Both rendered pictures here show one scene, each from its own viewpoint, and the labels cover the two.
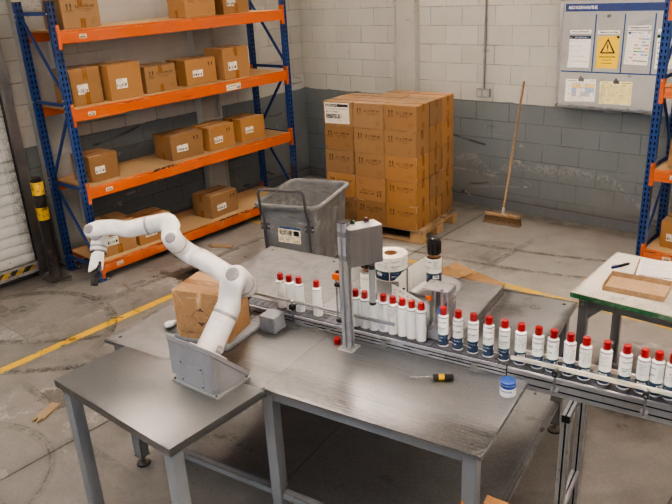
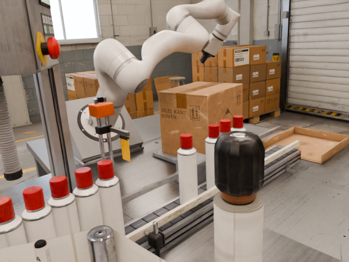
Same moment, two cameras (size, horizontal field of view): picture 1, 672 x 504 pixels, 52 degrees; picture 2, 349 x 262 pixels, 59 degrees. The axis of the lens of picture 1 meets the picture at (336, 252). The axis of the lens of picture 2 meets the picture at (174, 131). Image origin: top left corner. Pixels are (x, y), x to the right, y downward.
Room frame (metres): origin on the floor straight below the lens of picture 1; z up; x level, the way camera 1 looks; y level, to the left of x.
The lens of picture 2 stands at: (3.50, -0.65, 1.33)
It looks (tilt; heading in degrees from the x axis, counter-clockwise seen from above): 17 degrees down; 104
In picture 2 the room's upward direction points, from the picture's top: 3 degrees counter-clockwise
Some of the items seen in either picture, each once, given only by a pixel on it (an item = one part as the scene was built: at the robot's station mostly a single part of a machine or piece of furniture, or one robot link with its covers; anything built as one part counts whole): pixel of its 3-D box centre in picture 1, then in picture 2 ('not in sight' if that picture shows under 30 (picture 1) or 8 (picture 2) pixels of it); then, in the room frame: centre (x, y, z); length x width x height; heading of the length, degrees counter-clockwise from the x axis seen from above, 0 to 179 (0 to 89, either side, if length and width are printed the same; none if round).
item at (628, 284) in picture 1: (637, 285); not in sight; (3.61, -1.72, 0.82); 0.34 x 0.24 x 0.03; 54
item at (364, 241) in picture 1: (362, 243); (15, 18); (3.07, -0.13, 1.38); 0.17 x 0.10 x 0.19; 113
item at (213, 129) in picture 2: (299, 294); (214, 158); (3.40, 0.21, 0.98); 0.05 x 0.05 x 0.20
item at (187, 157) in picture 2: (317, 298); (187, 170); (3.33, 0.11, 0.98); 0.05 x 0.05 x 0.20
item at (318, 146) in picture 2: not in sight; (306, 142); (3.74, 0.76, 0.85); 0.30 x 0.26 x 0.04; 57
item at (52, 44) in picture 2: not in sight; (50, 48); (3.15, -0.15, 1.33); 0.04 x 0.03 x 0.04; 113
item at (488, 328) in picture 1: (488, 336); not in sight; (2.82, -0.68, 0.98); 0.05 x 0.05 x 0.20
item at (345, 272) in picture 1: (346, 286); (54, 119); (3.06, -0.04, 1.16); 0.04 x 0.04 x 0.67; 57
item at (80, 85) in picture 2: not in sight; (109, 103); (1.48, 3.48, 0.45); 1.20 x 0.84 x 0.89; 140
